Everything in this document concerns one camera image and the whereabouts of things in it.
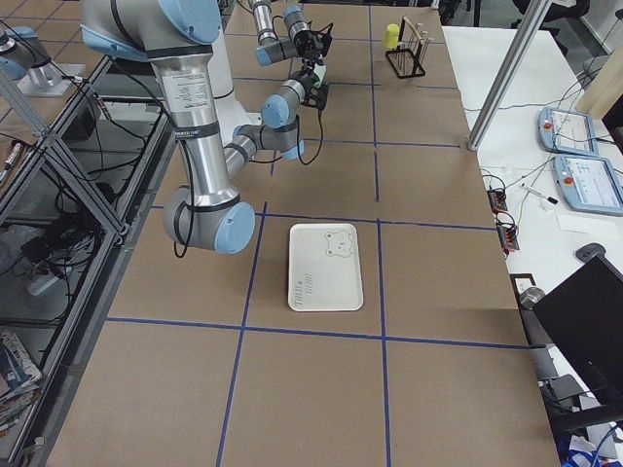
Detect metal cup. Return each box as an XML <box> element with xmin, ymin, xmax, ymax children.
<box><xmin>519</xmin><ymin>286</ymin><xmax>546</xmax><ymax>310</ymax></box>

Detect black computer mouse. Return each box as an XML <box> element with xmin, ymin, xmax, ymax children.
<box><xmin>574</xmin><ymin>242</ymin><xmax>606</xmax><ymax>264</ymax></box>

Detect near teach pendant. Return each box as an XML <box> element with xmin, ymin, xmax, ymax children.
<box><xmin>554</xmin><ymin>154</ymin><xmax>622</xmax><ymax>217</ymax></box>

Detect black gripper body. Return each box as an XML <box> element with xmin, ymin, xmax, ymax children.
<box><xmin>297</xmin><ymin>22</ymin><xmax>334</xmax><ymax>63</ymax></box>
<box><xmin>299</xmin><ymin>72</ymin><xmax>329</xmax><ymax>110</ymax></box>

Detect stack of magazines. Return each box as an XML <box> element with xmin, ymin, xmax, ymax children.
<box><xmin>1</xmin><ymin>328</ymin><xmax>43</xmax><ymax>436</ymax></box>

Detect pale green cup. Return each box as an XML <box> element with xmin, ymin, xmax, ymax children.
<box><xmin>311</xmin><ymin>63</ymin><xmax>326</xmax><ymax>89</ymax></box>

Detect teach pendant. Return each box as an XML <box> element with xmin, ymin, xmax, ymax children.
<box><xmin>537</xmin><ymin>107</ymin><xmax>599</xmax><ymax>157</ymax></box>
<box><xmin>554</xmin><ymin>154</ymin><xmax>622</xmax><ymax>217</ymax></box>

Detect yellow cup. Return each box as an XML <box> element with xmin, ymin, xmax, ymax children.
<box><xmin>384</xmin><ymin>23</ymin><xmax>400</xmax><ymax>50</ymax></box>

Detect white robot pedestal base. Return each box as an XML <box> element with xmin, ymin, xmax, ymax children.
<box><xmin>208</xmin><ymin>31</ymin><xmax>261</xmax><ymax>145</ymax></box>

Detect cream bear tray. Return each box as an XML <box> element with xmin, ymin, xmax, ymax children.
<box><xmin>288</xmin><ymin>223</ymin><xmax>364</xmax><ymax>312</ymax></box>

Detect far teach pendant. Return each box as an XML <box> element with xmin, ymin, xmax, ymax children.
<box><xmin>537</xmin><ymin>107</ymin><xmax>599</xmax><ymax>157</ymax></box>

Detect black monitor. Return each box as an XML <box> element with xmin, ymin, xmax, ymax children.
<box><xmin>533</xmin><ymin>256</ymin><xmax>622</xmax><ymax>404</ymax></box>

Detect aluminium frame post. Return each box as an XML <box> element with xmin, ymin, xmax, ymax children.
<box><xmin>466</xmin><ymin>0</ymin><xmax>552</xmax><ymax>151</ymax></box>

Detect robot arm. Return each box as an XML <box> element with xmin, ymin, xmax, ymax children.
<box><xmin>81</xmin><ymin>1</ymin><xmax>332</xmax><ymax>254</ymax></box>
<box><xmin>247</xmin><ymin>1</ymin><xmax>334</xmax><ymax>68</ymax></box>

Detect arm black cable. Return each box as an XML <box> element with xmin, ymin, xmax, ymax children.
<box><xmin>291</xmin><ymin>106</ymin><xmax>326</xmax><ymax>166</ymax></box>

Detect black marker pen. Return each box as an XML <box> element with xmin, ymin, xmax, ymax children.
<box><xmin>521</xmin><ymin>184</ymin><xmax>559</xmax><ymax>205</ymax></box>

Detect black wire cup rack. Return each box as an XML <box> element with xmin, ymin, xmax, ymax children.
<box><xmin>385</xmin><ymin>16</ymin><xmax>432</xmax><ymax>79</ymax></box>

